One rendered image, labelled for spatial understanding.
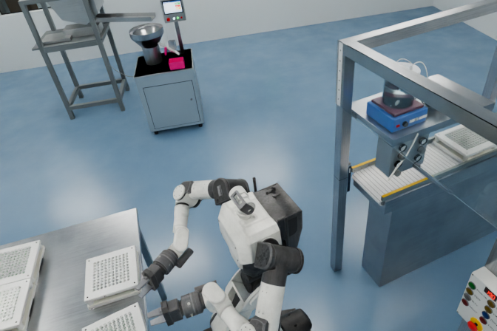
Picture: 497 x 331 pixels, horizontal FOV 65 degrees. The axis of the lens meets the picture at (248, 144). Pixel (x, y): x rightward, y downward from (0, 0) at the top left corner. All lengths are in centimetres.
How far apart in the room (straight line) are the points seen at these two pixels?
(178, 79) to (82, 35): 144
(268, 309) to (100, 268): 95
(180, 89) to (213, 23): 279
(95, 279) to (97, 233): 38
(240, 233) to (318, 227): 179
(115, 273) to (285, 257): 92
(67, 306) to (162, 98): 271
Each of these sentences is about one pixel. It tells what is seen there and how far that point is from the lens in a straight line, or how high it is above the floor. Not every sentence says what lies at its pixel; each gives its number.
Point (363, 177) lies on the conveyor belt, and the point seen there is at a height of 92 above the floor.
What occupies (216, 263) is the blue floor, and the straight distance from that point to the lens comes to 311.
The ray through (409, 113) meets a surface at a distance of 164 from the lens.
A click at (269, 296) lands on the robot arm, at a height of 123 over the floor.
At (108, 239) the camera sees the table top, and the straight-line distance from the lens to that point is 231.
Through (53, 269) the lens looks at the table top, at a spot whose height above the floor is 87.
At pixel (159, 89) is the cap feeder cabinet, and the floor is 58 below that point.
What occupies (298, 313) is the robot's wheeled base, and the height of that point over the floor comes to 36.
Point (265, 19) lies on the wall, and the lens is 700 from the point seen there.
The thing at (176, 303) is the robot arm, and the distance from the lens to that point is 166.
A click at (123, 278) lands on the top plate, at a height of 93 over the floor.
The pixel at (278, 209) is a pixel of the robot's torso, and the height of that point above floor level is 131.
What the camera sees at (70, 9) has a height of 132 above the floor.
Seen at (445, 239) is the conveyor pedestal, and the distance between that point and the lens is 309.
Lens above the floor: 246
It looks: 36 degrees down
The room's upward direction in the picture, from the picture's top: 7 degrees counter-clockwise
